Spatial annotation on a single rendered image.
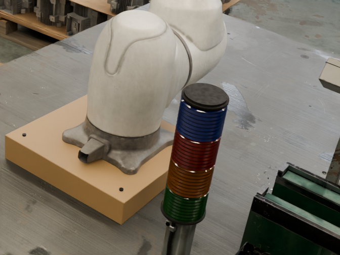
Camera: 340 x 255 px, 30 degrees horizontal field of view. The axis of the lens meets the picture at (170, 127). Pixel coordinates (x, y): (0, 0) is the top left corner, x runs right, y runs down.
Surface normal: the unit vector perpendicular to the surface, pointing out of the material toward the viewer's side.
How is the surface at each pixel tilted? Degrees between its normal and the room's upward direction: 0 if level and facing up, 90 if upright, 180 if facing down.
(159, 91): 89
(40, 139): 2
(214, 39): 82
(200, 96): 0
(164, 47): 64
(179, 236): 90
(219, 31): 82
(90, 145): 5
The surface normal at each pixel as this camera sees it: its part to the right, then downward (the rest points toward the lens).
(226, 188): 0.14, -0.83
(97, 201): -0.55, 0.39
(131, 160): 0.24, -0.67
